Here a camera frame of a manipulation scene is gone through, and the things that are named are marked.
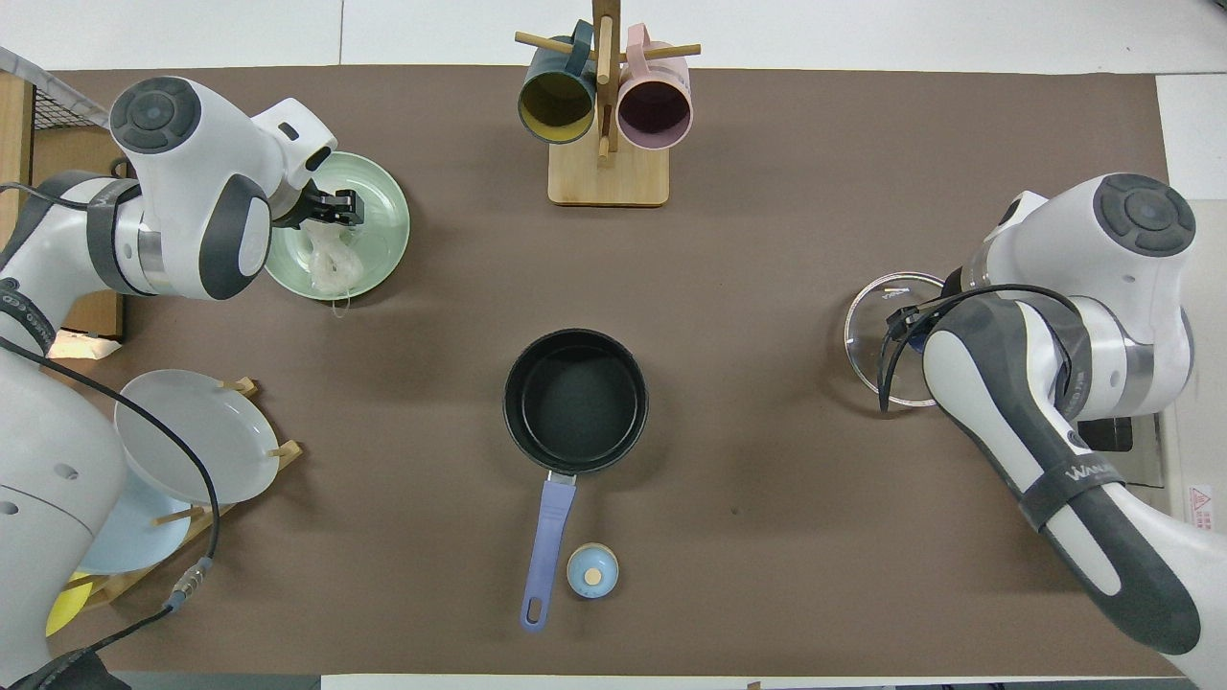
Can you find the light blue plate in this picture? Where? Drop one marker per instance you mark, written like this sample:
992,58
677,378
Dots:
134,537

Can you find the white vermicelli bundle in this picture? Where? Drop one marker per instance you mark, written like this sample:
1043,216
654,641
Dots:
331,264

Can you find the dark wooden board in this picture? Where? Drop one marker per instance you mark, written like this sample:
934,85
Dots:
62,149

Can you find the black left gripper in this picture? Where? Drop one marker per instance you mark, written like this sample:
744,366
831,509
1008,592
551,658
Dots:
307,209

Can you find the yellow plate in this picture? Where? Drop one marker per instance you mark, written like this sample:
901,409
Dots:
65,609

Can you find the wooden mug tree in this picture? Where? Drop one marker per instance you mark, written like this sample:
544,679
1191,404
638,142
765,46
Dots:
609,177

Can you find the glass lid with blue knob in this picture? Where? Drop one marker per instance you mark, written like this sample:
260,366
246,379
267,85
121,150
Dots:
863,335

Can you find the light green plate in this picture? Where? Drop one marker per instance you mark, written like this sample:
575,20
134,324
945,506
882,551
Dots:
383,220

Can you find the light wooden board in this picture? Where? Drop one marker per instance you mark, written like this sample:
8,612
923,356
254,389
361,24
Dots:
13,125

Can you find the wooden plate rack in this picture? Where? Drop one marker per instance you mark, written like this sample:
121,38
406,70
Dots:
286,450

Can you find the grey plate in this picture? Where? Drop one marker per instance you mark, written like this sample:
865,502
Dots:
192,431

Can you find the teal mug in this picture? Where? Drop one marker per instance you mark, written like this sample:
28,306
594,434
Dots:
556,101

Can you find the brown table mat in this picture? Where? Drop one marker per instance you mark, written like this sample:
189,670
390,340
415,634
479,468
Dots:
767,192

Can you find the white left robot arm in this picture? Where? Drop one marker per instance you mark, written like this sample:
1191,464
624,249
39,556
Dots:
182,192

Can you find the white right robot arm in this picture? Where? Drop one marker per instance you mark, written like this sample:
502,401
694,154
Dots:
1054,287

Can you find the dark blue saucepan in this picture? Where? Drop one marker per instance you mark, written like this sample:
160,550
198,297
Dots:
575,402

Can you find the beige toaster oven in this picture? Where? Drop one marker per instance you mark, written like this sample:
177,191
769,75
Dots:
1210,431

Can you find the pink mug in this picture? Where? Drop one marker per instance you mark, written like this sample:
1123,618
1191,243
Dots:
654,105

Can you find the white crumpled bag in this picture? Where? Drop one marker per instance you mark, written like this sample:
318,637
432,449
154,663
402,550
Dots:
77,345

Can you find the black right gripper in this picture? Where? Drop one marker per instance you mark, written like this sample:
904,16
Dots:
956,283

